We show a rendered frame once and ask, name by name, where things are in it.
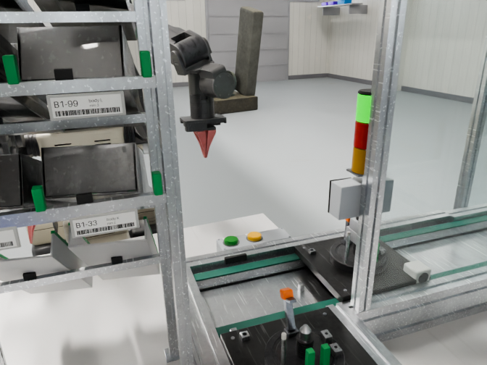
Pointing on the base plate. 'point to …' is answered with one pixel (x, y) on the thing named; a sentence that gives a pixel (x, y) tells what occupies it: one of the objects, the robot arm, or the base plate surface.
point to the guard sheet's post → (377, 147)
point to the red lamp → (361, 131)
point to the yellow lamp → (358, 161)
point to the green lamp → (363, 108)
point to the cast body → (353, 229)
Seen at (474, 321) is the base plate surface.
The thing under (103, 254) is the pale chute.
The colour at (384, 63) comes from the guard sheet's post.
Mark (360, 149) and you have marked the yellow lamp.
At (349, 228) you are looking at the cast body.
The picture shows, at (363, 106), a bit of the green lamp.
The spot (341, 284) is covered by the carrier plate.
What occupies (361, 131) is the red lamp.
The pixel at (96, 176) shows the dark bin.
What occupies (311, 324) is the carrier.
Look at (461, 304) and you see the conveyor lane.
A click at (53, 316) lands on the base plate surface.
